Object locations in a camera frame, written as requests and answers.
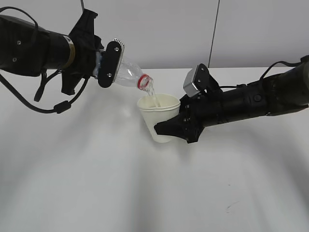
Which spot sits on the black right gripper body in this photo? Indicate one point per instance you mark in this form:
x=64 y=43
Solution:
x=200 y=111

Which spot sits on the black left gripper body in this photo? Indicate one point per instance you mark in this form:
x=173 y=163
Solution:
x=86 y=45

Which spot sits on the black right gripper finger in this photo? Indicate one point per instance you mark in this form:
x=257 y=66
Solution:
x=175 y=127

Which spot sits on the white paper cup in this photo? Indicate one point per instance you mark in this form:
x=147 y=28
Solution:
x=168 y=108

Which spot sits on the clear plastic water bottle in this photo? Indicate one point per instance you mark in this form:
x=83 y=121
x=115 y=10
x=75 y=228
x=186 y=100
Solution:
x=131 y=75

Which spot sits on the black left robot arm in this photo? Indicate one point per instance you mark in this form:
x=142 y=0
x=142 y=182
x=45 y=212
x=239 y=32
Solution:
x=27 y=49

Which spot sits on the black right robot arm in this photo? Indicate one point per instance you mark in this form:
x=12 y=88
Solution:
x=274 y=95

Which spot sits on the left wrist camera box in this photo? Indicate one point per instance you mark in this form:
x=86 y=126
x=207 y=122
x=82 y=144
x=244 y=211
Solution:
x=110 y=63

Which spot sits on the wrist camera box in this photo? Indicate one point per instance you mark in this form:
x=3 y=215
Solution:
x=199 y=79
x=110 y=63

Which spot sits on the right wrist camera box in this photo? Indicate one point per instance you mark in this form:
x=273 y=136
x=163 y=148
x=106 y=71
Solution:
x=199 y=79

